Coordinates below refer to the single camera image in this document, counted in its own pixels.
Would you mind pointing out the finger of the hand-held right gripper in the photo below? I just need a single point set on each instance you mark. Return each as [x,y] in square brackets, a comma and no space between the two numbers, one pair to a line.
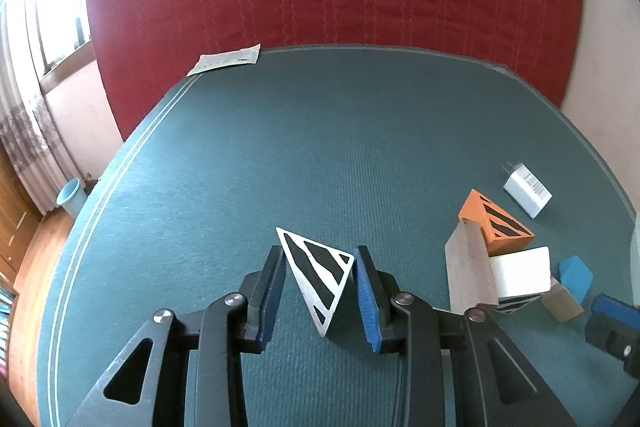
[612,324]

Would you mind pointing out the long pale wooden block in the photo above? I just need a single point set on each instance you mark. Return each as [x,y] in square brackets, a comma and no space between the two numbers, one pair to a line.
[467,272]

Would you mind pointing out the orange striped triangular block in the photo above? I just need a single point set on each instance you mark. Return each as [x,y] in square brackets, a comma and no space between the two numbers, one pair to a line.
[495,222]

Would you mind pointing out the white charger plug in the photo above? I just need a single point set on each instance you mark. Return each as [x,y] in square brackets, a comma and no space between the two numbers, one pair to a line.
[527,189]

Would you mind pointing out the teal waste bin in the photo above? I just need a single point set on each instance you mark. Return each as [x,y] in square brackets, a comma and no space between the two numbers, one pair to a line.
[70,197]

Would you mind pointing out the blue block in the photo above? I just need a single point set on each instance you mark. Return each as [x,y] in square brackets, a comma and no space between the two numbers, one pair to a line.
[576,277]

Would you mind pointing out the white paper sheet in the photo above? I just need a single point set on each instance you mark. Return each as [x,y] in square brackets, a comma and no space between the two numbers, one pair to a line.
[225,58]

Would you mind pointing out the white patterned curtain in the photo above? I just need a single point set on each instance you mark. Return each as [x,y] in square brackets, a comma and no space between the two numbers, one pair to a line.
[30,137]

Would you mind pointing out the small wooden cube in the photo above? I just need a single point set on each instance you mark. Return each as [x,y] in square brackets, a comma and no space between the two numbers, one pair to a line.
[562,303]

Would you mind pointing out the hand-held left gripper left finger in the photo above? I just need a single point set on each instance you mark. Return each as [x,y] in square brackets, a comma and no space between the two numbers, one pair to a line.
[267,307]

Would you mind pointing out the white black-striped triangular block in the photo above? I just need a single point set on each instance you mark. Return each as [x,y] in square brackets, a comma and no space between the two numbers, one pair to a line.
[315,267]

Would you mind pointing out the window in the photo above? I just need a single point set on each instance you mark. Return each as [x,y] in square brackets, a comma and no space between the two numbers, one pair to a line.
[55,22]

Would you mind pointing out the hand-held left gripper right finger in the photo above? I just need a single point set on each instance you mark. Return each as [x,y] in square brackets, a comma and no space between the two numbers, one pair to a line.
[367,307]

